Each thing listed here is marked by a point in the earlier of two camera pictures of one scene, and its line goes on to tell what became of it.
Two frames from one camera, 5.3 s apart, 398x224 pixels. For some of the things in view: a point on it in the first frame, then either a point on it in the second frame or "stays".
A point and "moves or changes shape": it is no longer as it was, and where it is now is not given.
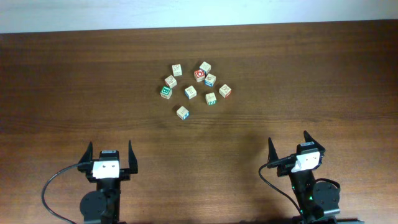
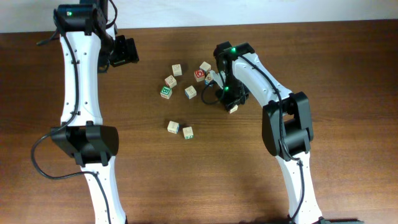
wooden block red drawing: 170,81 stays
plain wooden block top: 177,70 stays
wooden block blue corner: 182,112 to 173,127
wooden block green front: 211,99 to 188,133
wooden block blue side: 205,66 stays
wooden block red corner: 225,91 moves or changes shape
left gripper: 87,159 to 130,54
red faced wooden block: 199,75 stays
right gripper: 285,169 to 229,103
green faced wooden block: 166,92 stays
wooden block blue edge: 190,92 stays
